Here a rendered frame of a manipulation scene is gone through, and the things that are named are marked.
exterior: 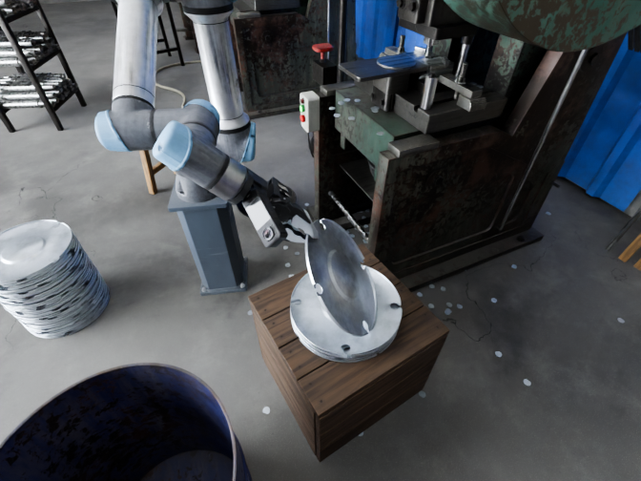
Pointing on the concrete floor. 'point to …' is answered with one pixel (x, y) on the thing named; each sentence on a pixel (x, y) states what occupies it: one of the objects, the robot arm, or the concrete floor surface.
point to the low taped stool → (150, 171)
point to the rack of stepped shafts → (43, 95)
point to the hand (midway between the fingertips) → (312, 239)
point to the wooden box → (299, 394)
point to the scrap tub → (127, 431)
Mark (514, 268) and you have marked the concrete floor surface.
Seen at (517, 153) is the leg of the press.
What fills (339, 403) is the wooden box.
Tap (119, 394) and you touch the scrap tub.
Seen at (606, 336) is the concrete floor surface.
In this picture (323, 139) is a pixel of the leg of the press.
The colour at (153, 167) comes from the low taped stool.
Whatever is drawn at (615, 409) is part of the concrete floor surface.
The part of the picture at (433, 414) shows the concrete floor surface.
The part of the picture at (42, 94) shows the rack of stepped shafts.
